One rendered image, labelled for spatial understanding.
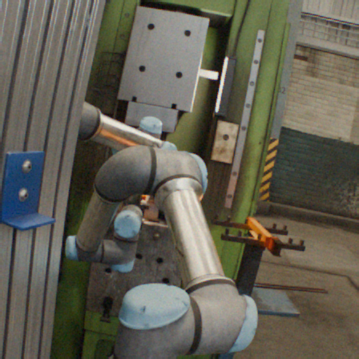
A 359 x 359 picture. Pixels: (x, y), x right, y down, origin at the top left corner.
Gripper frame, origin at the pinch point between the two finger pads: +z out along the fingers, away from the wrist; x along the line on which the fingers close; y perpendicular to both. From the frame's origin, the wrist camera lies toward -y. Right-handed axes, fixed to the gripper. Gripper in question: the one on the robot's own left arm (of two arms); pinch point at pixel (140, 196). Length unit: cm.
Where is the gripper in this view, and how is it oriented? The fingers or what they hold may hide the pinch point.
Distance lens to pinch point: 178.9
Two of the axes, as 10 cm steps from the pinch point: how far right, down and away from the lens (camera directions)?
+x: 9.8, 1.9, 0.1
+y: -1.1, 6.0, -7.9
